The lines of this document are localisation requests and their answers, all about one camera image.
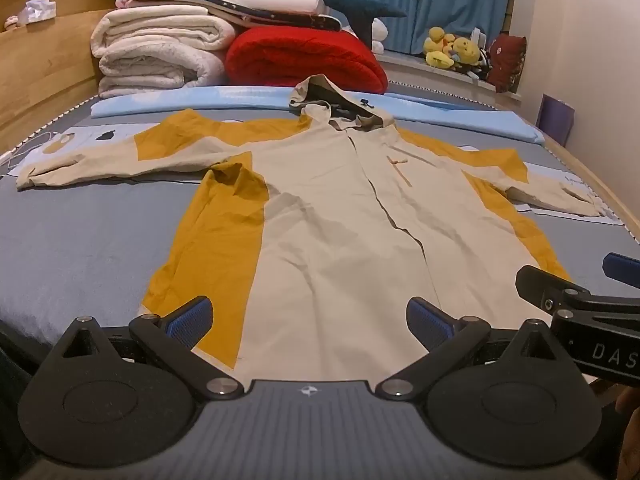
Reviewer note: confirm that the grey bed sheet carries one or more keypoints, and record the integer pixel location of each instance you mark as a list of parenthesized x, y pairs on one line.
[(75, 245)]

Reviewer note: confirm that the beige and mustard hooded jacket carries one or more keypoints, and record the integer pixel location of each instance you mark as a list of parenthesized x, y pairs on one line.
[(330, 220)]

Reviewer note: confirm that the crumpled white tissue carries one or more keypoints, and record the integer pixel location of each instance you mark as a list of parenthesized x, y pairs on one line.
[(39, 11)]

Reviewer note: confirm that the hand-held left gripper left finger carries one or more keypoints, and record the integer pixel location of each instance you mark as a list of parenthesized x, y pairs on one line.
[(190, 320)]

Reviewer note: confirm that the light blue folded sheet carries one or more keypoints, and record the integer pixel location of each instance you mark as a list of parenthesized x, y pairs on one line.
[(450, 120)]

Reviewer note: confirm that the wooden headboard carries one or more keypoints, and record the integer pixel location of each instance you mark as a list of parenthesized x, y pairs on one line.
[(45, 80)]

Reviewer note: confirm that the red fleece blanket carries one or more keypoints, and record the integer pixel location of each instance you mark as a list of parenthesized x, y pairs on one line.
[(300, 57)]

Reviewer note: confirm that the small white appliance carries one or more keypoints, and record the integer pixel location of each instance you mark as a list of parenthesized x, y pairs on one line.
[(476, 39)]

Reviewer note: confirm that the yellow duck plush toy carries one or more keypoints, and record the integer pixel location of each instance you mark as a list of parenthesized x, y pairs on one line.
[(437, 47)]

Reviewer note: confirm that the wooden bed frame rail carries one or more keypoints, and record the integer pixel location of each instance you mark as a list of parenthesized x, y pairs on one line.
[(600, 185)]

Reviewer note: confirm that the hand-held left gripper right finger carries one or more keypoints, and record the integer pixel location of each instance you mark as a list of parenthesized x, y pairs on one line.
[(430, 322)]

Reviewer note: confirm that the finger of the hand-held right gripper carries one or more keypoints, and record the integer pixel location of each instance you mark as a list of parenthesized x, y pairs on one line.
[(624, 269), (542, 285)]

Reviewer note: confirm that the cream folded fleece blanket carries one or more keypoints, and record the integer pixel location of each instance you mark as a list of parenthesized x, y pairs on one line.
[(155, 55)]

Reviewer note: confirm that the white plush toy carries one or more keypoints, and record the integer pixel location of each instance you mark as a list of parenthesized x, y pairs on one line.
[(380, 35)]

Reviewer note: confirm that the white window sill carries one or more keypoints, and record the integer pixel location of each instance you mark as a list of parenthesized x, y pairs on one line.
[(440, 80)]

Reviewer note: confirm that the yellow bear plush toy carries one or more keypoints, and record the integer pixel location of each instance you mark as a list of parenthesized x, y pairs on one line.
[(469, 52)]

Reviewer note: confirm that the white quilt with dark trim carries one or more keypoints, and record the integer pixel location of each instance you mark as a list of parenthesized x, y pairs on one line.
[(270, 2)]

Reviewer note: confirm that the dark red cushion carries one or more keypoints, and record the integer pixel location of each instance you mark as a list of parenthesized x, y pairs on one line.
[(507, 62)]

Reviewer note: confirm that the blue curtain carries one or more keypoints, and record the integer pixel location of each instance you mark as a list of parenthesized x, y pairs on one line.
[(440, 0)]

